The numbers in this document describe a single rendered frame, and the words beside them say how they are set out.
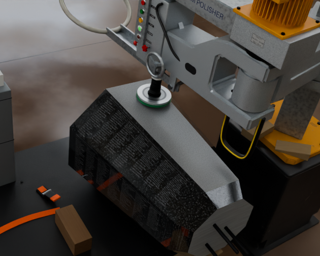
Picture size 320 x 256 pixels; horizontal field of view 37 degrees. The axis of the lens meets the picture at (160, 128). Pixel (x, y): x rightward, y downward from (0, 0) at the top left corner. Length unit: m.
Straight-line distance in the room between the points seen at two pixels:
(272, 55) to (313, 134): 1.19
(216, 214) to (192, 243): 0.21
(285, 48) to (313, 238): 1.91
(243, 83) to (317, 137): 1.02
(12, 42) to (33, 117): 1.22
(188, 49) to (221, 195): 0.77
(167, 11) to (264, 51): 0.64
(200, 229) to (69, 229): 0.93
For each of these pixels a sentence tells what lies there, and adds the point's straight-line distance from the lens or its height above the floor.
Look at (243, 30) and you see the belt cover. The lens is 2.19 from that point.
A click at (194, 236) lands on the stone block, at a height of 0.61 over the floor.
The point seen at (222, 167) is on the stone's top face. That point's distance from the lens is 2.66.
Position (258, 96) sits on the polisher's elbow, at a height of 1.35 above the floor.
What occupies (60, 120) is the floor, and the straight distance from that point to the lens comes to 4.10.
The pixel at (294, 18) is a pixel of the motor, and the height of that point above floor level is 1.76.
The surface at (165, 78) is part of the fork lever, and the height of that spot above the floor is 1.09.
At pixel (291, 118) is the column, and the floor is 0.91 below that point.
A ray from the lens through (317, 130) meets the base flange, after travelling 3.26.
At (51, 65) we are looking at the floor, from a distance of 4.77.
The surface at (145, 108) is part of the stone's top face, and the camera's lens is 2.94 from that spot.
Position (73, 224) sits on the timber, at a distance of 3.15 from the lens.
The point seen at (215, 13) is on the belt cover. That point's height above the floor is 1.63.
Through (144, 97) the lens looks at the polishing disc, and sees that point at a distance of 2.93.
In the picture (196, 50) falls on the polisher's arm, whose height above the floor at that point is 1.39.
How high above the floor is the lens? 2.58
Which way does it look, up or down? 39 degrees down
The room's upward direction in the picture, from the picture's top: 11 degrees clockwise
